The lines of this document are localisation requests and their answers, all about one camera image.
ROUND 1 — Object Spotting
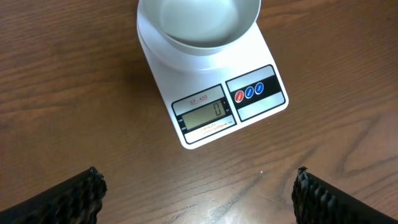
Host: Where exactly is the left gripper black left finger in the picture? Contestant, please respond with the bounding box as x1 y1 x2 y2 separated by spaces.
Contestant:
1 167 107 224

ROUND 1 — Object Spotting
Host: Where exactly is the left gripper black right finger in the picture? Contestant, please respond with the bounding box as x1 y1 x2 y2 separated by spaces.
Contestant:
292 167 397 224

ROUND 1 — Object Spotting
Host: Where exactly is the white digital kitchen scale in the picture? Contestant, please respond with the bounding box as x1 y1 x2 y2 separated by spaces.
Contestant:
137 2 289 149

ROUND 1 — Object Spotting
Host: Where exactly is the grey plastic bowl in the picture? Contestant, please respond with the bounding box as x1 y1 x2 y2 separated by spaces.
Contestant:
140 0 262 55

